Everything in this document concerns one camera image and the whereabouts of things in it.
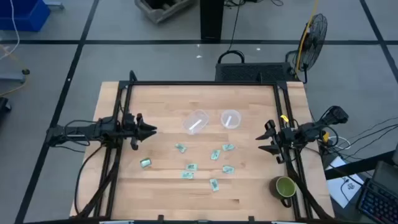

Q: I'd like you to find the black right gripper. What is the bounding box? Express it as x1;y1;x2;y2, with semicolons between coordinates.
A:
255;119;295;165

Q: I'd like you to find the grey stand leg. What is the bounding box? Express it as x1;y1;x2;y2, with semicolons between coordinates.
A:
43;0;65;10

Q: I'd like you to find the white thin cable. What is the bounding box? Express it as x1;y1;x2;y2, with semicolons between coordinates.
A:
0;0;21;62

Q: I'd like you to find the white coiled cable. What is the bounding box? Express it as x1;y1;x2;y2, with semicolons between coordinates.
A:
328;135;352;151

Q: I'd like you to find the black floor object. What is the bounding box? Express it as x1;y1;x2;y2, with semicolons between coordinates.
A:
0;96;12;113

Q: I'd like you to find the black backlit keyboard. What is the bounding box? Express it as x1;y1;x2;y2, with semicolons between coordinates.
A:
356;179;398;224

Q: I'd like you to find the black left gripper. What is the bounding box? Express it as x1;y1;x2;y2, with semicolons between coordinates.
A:
123;112;158;151

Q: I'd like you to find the dark flat screen device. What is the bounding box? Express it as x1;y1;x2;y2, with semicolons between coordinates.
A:
371;161;398;194

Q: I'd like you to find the grey crate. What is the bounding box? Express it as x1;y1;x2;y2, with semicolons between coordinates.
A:
134;0;200;25

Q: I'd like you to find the black aluminium table frame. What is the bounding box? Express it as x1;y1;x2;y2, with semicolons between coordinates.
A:
93;70;315;224

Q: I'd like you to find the black looped cable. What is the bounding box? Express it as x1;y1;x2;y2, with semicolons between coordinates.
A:
216;0;246;65

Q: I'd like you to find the clear oblong plastic container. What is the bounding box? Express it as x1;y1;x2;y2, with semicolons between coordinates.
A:
182;109;210;136

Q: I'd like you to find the black mesh computer case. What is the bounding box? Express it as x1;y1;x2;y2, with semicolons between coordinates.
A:
214;62;296;83

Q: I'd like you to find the clear round plastic container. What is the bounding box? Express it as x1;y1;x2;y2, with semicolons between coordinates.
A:
220;109;243;129

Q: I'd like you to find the blue plastic bin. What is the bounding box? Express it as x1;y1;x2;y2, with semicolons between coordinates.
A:
0;0;51;32

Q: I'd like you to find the grey stand base with caster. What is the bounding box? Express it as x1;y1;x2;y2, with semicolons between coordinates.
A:
0;68;31;84

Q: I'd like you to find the dark mug green inside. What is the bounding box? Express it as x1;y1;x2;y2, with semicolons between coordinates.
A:
269;175;297;208

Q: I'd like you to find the black square pillar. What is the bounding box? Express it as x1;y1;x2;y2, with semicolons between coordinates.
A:
200;0;225;41

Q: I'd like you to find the black floor fan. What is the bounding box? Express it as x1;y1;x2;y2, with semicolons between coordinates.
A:
285;13;328;84

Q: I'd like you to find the white paper sheet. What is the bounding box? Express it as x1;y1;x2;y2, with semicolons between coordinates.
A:
325;155;365;209

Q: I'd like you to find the yellow floor cable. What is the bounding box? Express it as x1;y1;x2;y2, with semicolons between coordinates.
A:
0;43;30;97

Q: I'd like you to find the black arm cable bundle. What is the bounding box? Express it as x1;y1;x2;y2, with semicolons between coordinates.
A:
285;155;335;220
73;144;122;218

